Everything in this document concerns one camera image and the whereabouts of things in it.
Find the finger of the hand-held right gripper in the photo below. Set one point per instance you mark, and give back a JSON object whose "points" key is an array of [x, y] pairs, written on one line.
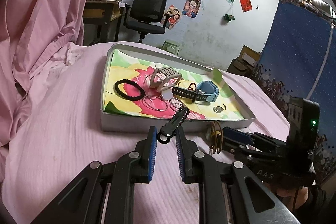
{"points": [[237, 136], [236, 149]]}

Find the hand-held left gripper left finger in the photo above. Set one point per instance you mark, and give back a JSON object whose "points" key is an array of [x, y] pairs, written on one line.
{"points": [[152, 155]]}

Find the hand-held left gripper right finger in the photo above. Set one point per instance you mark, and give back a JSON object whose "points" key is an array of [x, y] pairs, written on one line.
{"points": [[181, 158]]}

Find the brown hair band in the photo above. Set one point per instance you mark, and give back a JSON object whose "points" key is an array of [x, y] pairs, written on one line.
{"points": [[219, 134]]}

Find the white box tray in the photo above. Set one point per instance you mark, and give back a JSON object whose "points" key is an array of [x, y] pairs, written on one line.
{"points": [[126, 123]]}

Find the large silver bangle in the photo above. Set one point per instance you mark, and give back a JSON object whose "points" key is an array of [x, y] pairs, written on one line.
{"points": [[146, 106]]}

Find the small silver bangle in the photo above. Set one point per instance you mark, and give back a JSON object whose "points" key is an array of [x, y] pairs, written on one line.
{"points": [[151, 85], [171, 106]]}

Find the person's right hand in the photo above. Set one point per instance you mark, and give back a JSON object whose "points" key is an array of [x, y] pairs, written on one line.
{"points": [[288, 195]]}

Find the olive bag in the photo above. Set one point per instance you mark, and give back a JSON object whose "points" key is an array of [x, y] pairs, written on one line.
{"points": [[240, 67]]}

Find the pink bed sheet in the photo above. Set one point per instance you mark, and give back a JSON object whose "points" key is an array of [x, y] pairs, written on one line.
{"points": [[65, 134]]}

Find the colourful paper lining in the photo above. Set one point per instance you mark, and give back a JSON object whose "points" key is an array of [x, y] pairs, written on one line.
{"points": [[123, 66]]}

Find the blue starry curtain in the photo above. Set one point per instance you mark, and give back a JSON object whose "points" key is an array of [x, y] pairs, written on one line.
{"points": [[294, 43]]}

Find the green plastic stool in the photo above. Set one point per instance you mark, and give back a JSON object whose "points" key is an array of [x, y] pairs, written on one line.
{"points": [[171, 47]]}

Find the green hanging ornament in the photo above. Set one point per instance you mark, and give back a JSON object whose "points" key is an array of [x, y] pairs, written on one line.
{"points": [[229, 18]]}

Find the cartoon family poster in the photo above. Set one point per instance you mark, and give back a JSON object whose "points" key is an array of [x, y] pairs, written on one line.
{"points": [[173, 16]]}

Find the cartoon fighter poster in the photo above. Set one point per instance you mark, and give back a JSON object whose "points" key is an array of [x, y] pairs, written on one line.
{"points": [[192, 6]]}

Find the black office chair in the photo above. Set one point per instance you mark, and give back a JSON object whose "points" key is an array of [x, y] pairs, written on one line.
{"points": [[151, 5]]}

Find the wooden desk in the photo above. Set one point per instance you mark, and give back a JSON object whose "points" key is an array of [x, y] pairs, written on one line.
{"points": [[97, 12]]}

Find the pink curtain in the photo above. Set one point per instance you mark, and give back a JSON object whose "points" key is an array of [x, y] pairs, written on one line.
{"points": [[44, 3]]}

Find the red wall card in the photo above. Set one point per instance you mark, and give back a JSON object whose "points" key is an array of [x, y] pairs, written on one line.
{"points": [[246, 4]]}

